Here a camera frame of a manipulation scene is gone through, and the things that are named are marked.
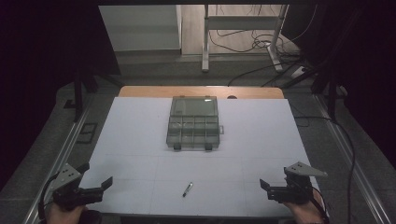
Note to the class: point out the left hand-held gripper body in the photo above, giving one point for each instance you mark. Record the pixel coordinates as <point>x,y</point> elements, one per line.
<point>67,177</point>

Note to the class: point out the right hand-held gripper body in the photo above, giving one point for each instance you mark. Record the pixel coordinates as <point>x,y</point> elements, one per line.
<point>300,182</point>

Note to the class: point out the person's right hand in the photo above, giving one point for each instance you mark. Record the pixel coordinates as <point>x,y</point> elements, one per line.
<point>303,213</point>

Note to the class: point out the person's left hand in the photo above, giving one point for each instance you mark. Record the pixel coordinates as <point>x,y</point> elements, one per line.
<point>63,215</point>

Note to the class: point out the white table mat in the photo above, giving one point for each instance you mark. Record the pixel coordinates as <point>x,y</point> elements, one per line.
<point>149,174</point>

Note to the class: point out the dark floor socket plate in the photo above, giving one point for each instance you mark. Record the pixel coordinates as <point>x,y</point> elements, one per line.
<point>87,133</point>

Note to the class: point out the black marker pen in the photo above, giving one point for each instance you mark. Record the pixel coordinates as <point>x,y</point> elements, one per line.
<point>187,189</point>

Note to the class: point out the black metal stand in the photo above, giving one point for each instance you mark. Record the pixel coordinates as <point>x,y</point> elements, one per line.
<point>330,90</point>
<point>79,93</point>

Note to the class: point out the clear plastic compartment box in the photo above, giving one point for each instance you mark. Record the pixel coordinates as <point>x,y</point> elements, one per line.
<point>194,124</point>

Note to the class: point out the white power strip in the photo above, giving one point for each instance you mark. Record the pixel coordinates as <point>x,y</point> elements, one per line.
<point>298,72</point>

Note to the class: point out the white cabinet panel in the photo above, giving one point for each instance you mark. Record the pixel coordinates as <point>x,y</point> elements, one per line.
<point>140,28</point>

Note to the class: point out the aluminium floor rail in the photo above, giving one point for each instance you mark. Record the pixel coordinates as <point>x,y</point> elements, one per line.
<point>351,168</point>
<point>59,161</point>

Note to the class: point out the white metal desk frame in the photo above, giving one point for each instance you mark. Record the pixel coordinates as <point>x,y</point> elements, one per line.
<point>243,22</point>

